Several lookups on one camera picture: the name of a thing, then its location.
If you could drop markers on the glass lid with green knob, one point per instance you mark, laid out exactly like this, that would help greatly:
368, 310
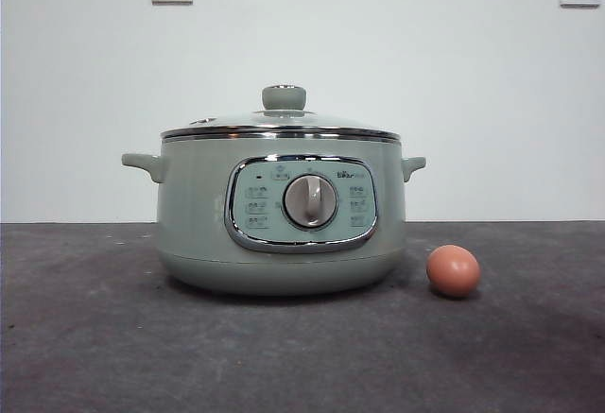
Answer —
283, 98

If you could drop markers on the brown egg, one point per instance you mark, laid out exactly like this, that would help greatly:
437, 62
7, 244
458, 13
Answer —
454, 271

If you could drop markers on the sage green electric cooking pot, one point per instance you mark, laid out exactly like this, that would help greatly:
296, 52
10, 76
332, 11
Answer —
198, 224

